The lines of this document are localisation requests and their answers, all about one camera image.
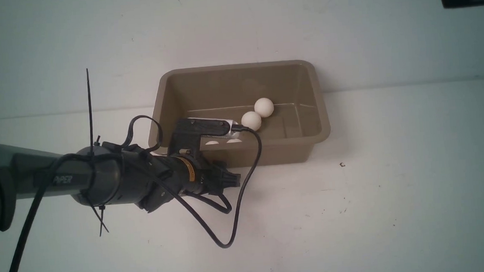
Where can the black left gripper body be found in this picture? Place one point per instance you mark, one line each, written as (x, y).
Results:
(184, 173)

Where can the white plain ball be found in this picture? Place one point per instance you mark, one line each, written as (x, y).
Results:
(264, 107)
(252, 120)

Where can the tan plastic storage bin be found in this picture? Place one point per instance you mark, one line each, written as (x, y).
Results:
(299, 120)

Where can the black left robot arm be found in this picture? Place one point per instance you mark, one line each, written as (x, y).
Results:
(107, 175)

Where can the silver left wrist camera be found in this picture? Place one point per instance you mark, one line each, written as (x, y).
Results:
(185, 138)

